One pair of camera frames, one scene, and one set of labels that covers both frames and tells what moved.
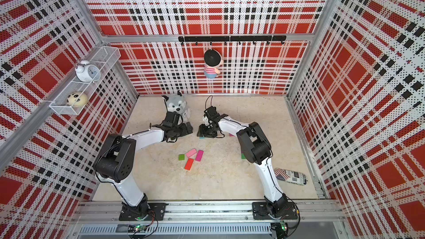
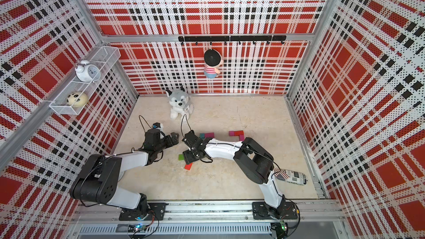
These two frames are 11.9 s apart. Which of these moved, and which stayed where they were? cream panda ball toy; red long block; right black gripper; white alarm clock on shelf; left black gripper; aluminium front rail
Moved: right black gripper; left black gripper
Stayed: cream panda ball toy; aluminium front rail; red long block; white alarm clock on shelf
